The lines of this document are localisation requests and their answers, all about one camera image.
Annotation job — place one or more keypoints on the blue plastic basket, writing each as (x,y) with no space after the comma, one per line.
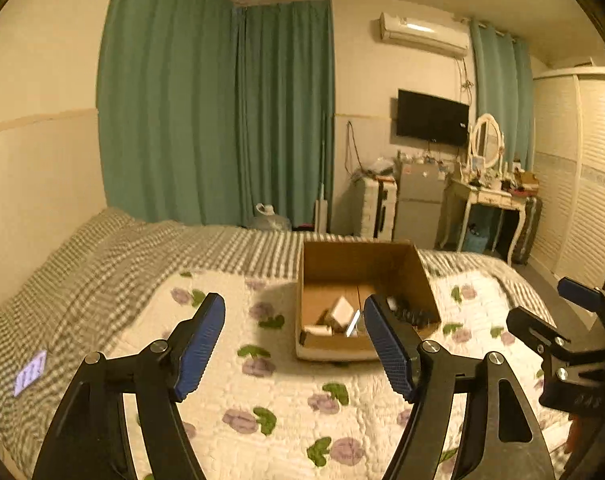
(476,239)

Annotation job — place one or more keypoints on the white wall air conditioner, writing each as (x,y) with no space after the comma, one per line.
(422,35)

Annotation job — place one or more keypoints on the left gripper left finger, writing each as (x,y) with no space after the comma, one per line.
(88,435)

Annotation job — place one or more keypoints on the white suitcase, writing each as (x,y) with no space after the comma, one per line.
(374,207)

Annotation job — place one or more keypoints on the grey checked bed sheet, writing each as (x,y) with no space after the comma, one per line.
(92,288)

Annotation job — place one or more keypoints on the white dressing table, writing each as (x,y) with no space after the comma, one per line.
(483,206)

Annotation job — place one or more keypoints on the black TV remote control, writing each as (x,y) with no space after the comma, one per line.
(416,317)

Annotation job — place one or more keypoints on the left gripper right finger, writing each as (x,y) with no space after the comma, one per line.
(500,439)

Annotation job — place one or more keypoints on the white floral quilt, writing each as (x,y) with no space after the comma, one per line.
(260,413)

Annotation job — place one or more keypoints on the brown cardboard box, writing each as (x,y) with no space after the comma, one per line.
(356,269)

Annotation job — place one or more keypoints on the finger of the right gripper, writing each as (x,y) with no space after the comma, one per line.
(588,298)
(538,335)

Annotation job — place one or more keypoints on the clear water jug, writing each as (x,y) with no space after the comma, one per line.
(266,219)

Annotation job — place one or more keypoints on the teal window curtain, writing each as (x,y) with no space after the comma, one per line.
(206,108)

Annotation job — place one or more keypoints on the oval vanity mirror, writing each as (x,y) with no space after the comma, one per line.
(486,141)

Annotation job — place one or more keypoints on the teal curtain by wardrobe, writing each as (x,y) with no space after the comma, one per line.
(505,88)

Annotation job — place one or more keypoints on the white USB charger plug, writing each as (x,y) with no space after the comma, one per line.
(340,315)

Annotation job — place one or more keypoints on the white mop pole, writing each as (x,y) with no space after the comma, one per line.
(321,202)

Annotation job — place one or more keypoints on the white louvered wardrobe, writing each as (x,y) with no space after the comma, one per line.
(569,163)

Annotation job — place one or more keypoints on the black wall television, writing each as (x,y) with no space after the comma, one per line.
(432,119)

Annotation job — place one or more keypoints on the silver mini fridge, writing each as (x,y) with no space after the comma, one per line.
(420,196)

